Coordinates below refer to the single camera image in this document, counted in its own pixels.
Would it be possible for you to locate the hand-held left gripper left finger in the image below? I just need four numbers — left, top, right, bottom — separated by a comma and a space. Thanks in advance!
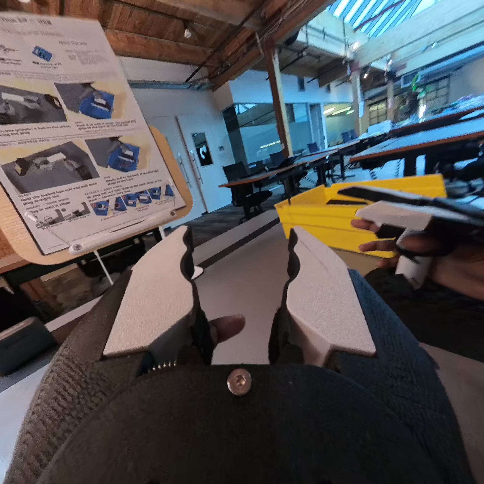
103, 225, 199, 364

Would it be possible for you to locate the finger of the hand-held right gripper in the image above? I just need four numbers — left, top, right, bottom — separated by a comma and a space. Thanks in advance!
355, 201, 436, 232
337, 185, 433, 210

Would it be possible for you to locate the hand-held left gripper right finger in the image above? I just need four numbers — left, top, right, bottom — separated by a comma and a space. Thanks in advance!
284, 226, 377, 367

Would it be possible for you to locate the person's right hand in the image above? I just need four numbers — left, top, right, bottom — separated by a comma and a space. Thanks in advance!
351, 218, 484, 300

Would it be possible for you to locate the yellow plastic bin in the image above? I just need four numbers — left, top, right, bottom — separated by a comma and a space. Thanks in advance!
274, 174, 447, 259

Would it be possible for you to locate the long office table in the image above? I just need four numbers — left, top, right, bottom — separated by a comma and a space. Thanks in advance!
350, 106, 484, 178

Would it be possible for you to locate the white sheet stand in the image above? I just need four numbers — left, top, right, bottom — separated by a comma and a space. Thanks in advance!
24, 181, 205, 287

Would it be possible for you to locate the black office chair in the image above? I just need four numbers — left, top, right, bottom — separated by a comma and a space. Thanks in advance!
222, 162, 274, 223

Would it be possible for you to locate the white door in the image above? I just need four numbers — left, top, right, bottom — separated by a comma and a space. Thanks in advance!
176, 113, 224, 214

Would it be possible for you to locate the wooden backing board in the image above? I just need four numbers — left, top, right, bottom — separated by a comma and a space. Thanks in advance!
0, 125, 194, 266

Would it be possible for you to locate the large instruction sheet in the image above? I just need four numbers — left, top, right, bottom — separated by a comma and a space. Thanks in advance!
0, 11, 187, 256

